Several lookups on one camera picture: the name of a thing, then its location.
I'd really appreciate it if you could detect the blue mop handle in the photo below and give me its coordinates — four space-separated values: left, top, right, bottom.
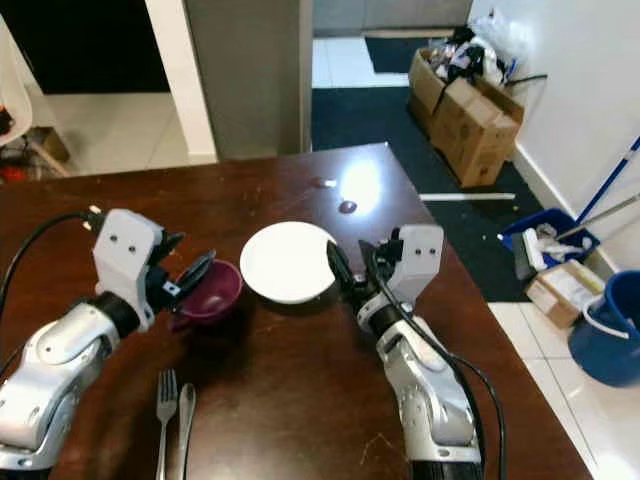
574 134 640 227

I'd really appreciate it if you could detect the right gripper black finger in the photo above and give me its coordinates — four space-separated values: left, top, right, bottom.
325 240 361 297
360 240 391 287

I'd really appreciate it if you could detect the silver fork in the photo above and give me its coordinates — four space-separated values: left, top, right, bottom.
155 368 180 480

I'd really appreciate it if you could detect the open cardboard box with clutter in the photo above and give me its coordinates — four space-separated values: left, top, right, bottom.
406 42 491 131

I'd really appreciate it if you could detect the small dark floor mat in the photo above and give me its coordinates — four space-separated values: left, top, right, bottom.
364 36 427 74

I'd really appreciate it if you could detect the large dark floor rug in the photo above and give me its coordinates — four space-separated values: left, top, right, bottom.
310 87 561 303

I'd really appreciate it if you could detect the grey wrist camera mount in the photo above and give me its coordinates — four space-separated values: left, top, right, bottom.
382 224 446 301
92 208 167 303

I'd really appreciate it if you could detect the white plastic chair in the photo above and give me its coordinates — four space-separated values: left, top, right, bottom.
0 50 35 151

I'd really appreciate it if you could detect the silver spoon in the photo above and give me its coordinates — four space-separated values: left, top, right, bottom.
178 382 198 480

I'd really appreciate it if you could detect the blue plastic bin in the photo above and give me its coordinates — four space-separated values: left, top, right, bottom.
499 207 602 273

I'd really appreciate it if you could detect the closed brown cardboard box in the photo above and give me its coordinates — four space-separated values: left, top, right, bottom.
430 76 527 189

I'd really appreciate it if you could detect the small open cardboard box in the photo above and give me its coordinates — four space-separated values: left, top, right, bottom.
524 259 608 332

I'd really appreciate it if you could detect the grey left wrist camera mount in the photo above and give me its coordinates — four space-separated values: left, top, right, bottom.
92 208 167 303

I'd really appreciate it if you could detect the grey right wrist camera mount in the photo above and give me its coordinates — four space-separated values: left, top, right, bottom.
382 224 446 301

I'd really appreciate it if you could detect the white plastic bag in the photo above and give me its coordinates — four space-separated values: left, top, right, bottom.
468 6 531 63

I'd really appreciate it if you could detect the white round plate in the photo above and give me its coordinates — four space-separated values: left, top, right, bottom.
239 221 340 306

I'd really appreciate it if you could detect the blue bucket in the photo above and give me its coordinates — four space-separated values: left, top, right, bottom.
567 267 640 390

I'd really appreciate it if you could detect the maroon bowl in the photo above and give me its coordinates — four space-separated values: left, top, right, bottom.
170 258 246 327

